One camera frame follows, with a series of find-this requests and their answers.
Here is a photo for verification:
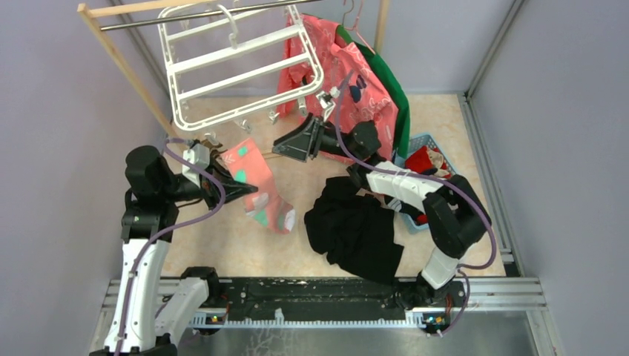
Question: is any pink printed shirt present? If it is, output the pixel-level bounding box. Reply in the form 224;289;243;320
301;14;398;159

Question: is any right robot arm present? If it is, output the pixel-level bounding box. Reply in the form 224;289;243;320
272;114;494;306

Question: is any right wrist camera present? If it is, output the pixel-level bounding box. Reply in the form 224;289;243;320
315;87;340;122

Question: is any beige and red animal sock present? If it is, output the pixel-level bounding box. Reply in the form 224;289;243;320
404;145;452;179

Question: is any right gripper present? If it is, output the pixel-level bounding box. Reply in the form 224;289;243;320
273;112;360;162

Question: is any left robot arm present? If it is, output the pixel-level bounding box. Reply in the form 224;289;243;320
94;141;258;355

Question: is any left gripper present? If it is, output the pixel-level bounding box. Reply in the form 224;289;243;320
160;156;258;211

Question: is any pink sock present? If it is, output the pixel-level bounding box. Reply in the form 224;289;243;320
220;139;296;234

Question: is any black cloth pile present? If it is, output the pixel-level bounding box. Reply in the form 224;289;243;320
304;177;404;285

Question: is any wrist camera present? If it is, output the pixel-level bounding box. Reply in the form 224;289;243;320
182;144;210;188
315;87;340;122

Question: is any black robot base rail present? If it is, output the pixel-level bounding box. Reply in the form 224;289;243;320
100;276;547;337

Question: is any wooden frame post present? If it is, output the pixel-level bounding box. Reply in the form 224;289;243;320
77;3;176;136

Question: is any white plastic sock hanger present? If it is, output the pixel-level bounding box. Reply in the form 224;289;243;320
157;1;324;132

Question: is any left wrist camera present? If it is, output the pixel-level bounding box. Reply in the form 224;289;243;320
182;144;210;188

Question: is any light blue plastic basket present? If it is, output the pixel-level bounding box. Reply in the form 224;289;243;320
392;132;461;235

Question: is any green garment on hanger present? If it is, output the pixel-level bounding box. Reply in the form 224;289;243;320
336;25;411;156

